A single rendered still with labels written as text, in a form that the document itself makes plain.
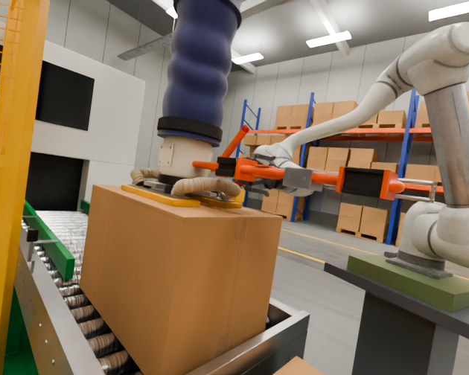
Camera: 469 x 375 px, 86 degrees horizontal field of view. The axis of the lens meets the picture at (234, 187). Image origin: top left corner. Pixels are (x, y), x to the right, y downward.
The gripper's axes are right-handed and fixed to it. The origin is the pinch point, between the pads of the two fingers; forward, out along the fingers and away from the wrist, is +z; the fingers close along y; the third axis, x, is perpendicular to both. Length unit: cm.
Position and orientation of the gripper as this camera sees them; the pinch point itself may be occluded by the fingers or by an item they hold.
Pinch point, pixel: (240, 170)
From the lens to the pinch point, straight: 71.3
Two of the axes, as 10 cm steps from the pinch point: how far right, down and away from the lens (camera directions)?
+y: -1.6, 9.9, 0.2
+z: -6.8, -1.0, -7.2
